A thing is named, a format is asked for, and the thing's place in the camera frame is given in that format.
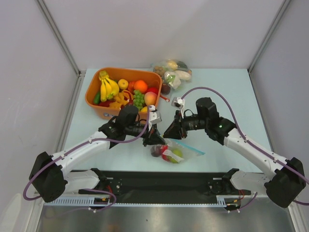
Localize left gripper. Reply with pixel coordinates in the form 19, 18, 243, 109
125, 121, 165, 147

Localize red fake chili pepper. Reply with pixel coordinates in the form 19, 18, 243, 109
160, 145, 169, 162

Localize clear zip top bag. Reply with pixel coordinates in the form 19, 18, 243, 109
150, 139, 205, 164

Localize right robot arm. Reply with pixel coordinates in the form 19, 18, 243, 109
163, 97, 306, 208

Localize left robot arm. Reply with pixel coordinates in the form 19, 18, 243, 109
23, 105, 165, 203

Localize green fake pear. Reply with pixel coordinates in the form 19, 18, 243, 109
169, 149, 183, 163

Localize fake lemon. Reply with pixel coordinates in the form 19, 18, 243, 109
140, 106, 148, 113

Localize fake peach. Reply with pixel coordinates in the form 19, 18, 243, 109
144, 91, 157, 106

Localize dark red fake plum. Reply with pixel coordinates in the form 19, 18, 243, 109
161, 83, 171, 95

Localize green fake grapes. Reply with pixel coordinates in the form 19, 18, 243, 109
133, 90, 146, 111

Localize red fake apple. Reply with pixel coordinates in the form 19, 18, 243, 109
146, 87, 159, 95

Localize fake orange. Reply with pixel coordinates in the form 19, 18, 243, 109
133, 80, 148, 93

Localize yellow fake apple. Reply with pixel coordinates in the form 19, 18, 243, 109
118, 79, 129, 90

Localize yellow fake banana bunch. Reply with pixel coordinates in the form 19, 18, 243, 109
98, 71, 120, 102

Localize orange plastic bin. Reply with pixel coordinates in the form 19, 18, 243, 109
85, 67, 162, 119

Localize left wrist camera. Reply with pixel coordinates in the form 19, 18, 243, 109
146, 105, 162, 131

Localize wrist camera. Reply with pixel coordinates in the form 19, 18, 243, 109
171, 97, 185, 118
146, 105, 162, 131

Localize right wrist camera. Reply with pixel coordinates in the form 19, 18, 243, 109
171, 97, 185, 118

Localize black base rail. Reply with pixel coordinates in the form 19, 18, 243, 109
94, 169, 251, 204

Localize yellow fake pepper ring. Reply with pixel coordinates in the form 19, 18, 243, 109
108, 89, 134, 108

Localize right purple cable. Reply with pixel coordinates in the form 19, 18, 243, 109
181, 87, 309, 213

